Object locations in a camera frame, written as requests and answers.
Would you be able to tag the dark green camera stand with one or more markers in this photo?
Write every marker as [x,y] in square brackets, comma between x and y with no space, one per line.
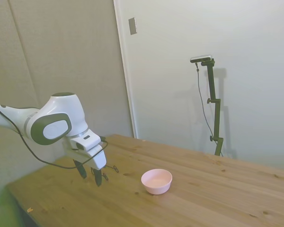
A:
[215,111]

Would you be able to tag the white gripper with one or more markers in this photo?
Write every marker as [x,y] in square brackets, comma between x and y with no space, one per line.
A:
[94,158]

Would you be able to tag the pink bowl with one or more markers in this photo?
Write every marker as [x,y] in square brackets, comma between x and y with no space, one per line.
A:
[156,180]

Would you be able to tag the white door frame trim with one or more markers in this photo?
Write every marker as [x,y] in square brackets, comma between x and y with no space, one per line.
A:
[125,71]

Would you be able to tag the grey wall switch plate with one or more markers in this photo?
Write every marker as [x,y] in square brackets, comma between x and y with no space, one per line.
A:
[132,26]

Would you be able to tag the grey camera on stand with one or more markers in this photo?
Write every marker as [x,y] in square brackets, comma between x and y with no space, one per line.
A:
[201,58]

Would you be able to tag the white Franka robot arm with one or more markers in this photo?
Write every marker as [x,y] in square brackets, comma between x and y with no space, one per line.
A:
[59,111]

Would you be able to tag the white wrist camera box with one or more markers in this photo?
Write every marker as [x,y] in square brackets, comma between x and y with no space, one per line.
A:
[87,142]

